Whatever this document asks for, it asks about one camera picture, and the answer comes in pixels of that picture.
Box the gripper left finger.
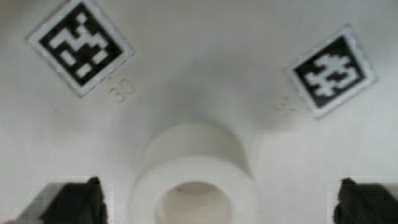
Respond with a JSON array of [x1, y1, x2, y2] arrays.
[[38, 177, 108, 224]]

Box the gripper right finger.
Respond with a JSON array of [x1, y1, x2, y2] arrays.
[[331, 178, 398, 224]]

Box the white round table top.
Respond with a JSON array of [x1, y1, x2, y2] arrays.
[[0, 0, 398, 224]]

